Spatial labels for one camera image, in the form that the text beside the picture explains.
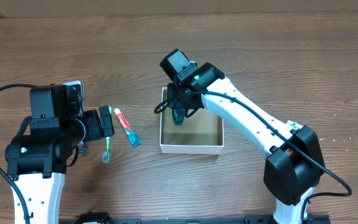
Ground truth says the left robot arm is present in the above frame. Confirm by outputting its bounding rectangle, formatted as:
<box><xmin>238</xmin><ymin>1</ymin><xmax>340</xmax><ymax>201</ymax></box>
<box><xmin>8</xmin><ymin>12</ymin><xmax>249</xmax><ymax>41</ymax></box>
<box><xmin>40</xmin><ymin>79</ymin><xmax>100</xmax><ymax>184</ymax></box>
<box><xmin>5</xmin><ymin>81</ymin><xmax>114</xmax><ymax>223</ymax></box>

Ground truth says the blue mouthwash bottle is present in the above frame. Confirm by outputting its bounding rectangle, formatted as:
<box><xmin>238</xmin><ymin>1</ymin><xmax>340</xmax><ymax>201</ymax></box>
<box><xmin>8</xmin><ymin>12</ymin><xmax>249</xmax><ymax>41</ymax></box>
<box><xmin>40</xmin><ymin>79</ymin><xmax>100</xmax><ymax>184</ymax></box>
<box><xmin>172</xmin><ymin>109</ymin><xmax>186</xmax><ymax>125</ymax></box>

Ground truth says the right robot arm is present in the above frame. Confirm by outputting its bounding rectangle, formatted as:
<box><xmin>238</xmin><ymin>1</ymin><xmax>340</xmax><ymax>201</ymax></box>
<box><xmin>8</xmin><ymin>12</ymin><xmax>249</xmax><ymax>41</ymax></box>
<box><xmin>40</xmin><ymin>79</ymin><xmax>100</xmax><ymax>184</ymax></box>
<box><xmin>155</xmin><ymin>49</ymin><xmax>329</xmax><ymax>223</ymax></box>

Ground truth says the red Colgate toothpaste tube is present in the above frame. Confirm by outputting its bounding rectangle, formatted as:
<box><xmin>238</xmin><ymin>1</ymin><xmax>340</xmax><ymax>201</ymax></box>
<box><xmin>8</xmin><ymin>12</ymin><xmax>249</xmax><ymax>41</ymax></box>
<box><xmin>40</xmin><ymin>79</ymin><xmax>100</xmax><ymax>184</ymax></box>
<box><xmin>114</xmin><ymin>108</ymin><xmax>142</xmax><ymax>148</ymax></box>

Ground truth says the white cardboard box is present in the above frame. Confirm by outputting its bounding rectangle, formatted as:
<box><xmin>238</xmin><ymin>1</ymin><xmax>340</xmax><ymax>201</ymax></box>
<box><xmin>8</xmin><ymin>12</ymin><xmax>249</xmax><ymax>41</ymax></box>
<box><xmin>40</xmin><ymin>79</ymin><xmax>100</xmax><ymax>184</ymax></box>
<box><xmin>159</xmin><ymin>86</ymin><xmax>224</xmax><ymax>155</ymax></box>

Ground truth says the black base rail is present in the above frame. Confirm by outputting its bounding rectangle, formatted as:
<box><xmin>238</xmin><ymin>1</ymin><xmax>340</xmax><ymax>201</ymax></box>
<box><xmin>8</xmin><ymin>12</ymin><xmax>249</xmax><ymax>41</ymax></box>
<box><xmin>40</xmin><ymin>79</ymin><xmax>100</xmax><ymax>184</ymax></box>
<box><xmin>73</xmin><ymin>210</ymin><xmax>332</xmax><ymax>224</ymax></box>

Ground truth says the green toothbrush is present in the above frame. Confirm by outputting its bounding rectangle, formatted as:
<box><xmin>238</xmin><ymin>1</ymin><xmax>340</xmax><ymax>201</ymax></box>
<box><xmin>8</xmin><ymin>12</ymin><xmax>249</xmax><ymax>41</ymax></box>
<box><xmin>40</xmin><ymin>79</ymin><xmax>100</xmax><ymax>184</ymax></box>
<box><xmin>101</xmin><ymin>106</ymin><xmax>112</xmax><ymax>164</ymax></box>

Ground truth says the green Dettol soap packet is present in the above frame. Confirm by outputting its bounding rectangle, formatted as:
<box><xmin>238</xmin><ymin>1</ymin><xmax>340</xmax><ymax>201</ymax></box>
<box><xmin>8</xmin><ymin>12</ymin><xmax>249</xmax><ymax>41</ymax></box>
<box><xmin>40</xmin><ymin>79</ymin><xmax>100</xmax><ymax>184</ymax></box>
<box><xmin>287</xmin><ymin>120</ymin><xmax>303</xmax><ymax>131</ymax></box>

